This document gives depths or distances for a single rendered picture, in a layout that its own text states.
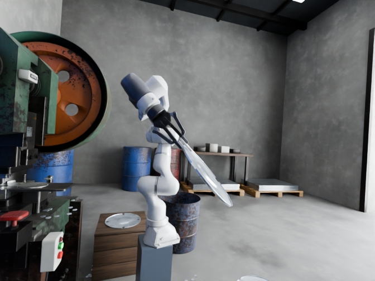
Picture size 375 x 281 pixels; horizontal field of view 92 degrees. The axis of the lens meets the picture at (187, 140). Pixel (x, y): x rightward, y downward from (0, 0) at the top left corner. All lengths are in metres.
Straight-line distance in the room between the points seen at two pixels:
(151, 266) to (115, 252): 0.51
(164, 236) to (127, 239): 0.50
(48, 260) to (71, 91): 1.07
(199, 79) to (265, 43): 2.28
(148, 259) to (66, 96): 1.23
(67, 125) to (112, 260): 1.05
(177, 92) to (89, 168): 2.71
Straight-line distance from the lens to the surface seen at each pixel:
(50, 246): 1.03
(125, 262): 1.75
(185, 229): 1.91
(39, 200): 1.24
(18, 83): 1.11
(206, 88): 4.90
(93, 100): 1.53
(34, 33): 1.75
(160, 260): 1.25
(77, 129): 1.53
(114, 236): 1.64
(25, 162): 1.23
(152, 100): 0.75
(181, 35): 5.21
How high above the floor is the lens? 1.07
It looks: level
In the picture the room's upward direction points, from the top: 4 degrees clockwise
